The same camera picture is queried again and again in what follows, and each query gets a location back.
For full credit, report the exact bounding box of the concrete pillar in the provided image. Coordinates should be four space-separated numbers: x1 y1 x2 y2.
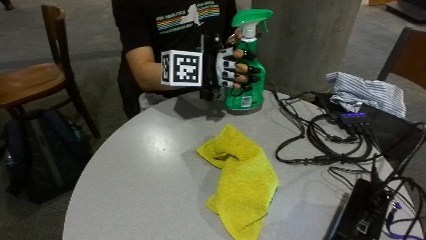
250 0 363 98

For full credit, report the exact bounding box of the purple cable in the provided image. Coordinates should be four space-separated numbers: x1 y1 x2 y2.
383 201 424 240

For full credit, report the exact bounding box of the black electronic box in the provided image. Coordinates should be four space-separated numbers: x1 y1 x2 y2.
325 178 394 240

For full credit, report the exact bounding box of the the person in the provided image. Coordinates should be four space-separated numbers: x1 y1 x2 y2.
110 0 238 120

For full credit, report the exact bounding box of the striped white cloth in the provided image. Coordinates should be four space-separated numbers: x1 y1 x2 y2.
325 71 407 119

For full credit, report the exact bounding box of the green spray bottle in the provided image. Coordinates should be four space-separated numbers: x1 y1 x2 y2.
222 8 275 113

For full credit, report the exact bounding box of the white marker cube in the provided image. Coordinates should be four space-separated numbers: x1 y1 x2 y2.
160 49 203 88

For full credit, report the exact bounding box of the black usb hub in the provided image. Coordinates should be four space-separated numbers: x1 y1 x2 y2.
338 111 373 126

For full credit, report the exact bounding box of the dark wooden chair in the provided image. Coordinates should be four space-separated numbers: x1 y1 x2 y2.
377 27 426 90

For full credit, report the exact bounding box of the yellow cloth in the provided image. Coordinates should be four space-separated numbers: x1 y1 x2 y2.
195 123 281 240

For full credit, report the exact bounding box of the dark backpack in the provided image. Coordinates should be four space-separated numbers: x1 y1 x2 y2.
1 109 93 205

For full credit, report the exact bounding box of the bundle of black cables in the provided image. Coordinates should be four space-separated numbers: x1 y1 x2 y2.
270 89 387 167

